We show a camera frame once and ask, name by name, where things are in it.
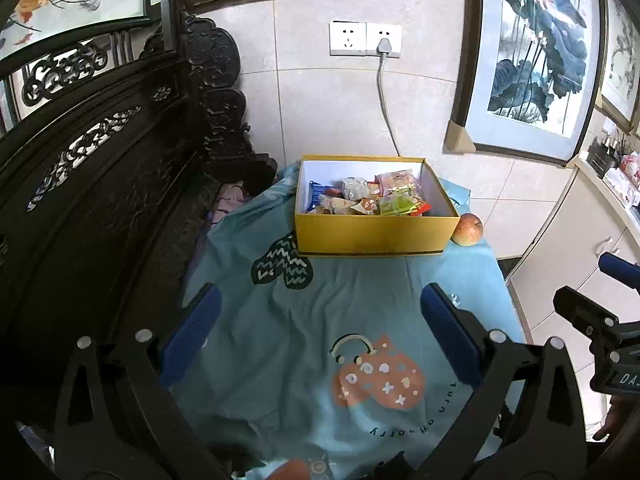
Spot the framed lotus painting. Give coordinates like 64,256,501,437
445,0,604,166

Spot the pink snack packet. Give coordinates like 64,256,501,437
375,170,418,196

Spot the white crinkled snack packet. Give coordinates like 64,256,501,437
342,177,370,202

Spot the blue snack packet in box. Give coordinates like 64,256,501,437
306,181,344,212

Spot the light blue printed cloth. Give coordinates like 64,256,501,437
170,166,524,479

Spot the white wall socket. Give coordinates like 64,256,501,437
329,21,402,58

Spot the yellow cardboard box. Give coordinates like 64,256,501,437
294,155,460,256

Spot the green snack packet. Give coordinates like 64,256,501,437
378,193,425,216

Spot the person's right hand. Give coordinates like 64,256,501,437
592,396,637,442

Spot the white cabinet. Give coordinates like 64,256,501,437
508,158,639,439

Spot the white power cable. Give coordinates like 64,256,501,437
374,37,403,157

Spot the dark carved wooden furniture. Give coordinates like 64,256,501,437
1,14,277,445

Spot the red apple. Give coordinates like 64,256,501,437
451,212,484,247

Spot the framed fish painting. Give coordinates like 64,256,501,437
1,0,160,74

